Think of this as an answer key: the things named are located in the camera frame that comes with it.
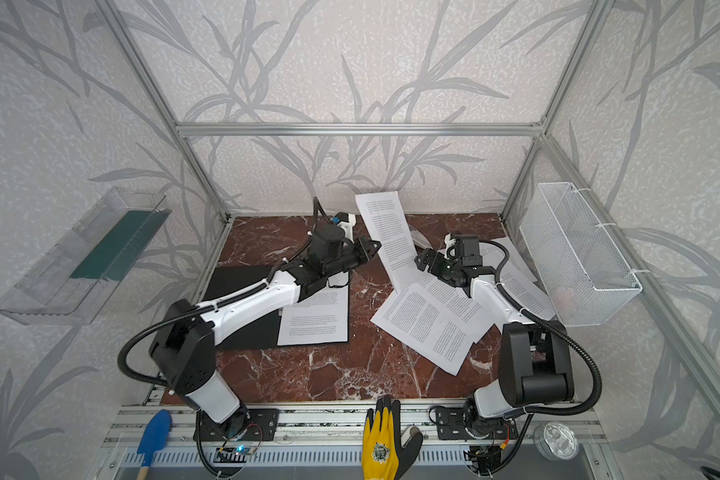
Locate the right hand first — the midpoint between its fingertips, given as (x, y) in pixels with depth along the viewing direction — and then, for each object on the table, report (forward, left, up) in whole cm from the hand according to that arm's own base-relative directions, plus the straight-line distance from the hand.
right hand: (427, 255), depth 91 cm
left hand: (-3, +12, +13) cm, 18 cm away
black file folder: (+1, +67, -16) cm, 69 cm away
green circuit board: (-49, +51, -15) cm, 73 cm away
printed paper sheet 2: (+3, +11, +6) cm, 13 cm away
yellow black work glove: (-49, +13, -10) cm, 51 cm away
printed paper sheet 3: (-15, -2, -13) cm, 20 cm away
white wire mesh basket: (-22, -28, +21) cm, 41 cm away
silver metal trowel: (+16, 0, -11) cm, 19 cm away
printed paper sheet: (-14, +34, -14) cm, 39 cm away
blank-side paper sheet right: (-3, -27, +6) cm, 28 cm away
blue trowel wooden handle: (-46, +71, -13) cm, 85 cm away
